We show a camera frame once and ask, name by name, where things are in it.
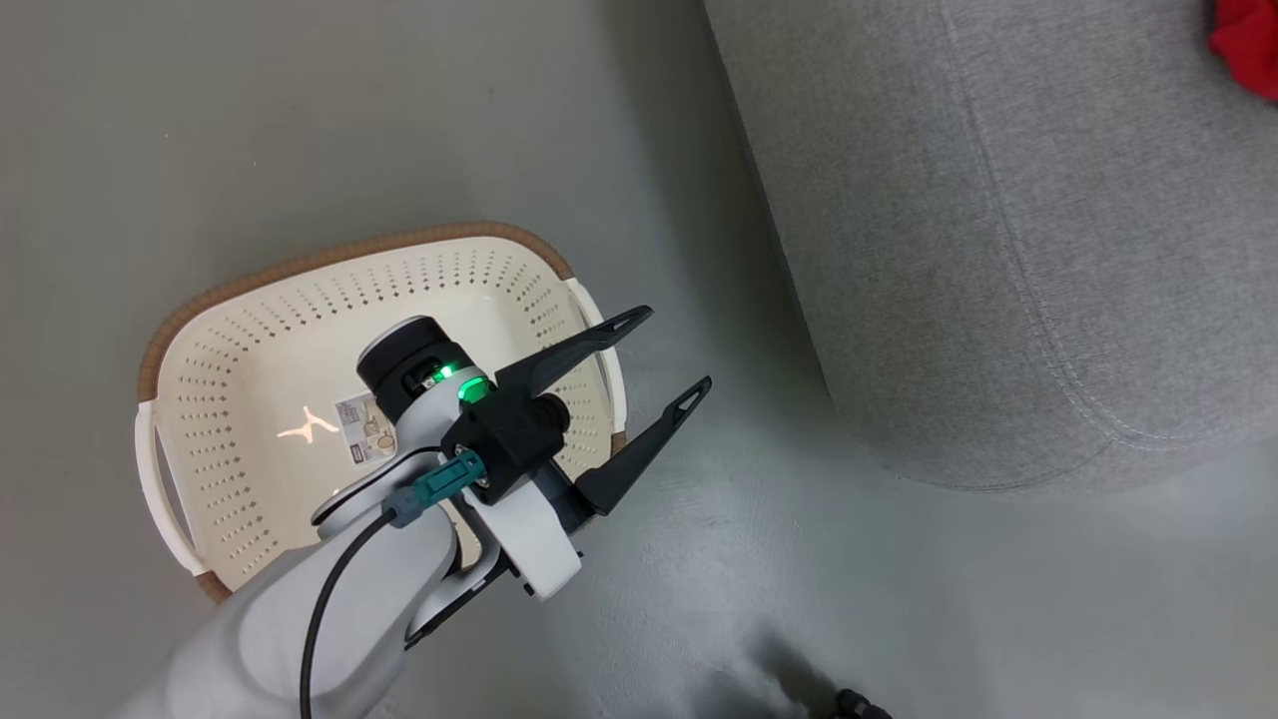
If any black cable with teal connector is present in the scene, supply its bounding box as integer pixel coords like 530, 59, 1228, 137
300, 449, 487, 719

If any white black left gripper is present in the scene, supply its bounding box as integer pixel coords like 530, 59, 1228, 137
356, 306, 714, 601

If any beige perforated laundry basket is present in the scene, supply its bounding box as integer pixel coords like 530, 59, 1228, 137
135, 222, 630, 605

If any grey fabric sofa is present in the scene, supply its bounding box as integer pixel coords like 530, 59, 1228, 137
704, 0, 1278, 492

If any red and white garment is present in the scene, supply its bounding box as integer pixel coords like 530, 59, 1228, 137
1207, 0, 1278, 102

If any paper label sticker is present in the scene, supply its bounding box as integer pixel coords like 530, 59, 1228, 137
334, 392, 402, 466

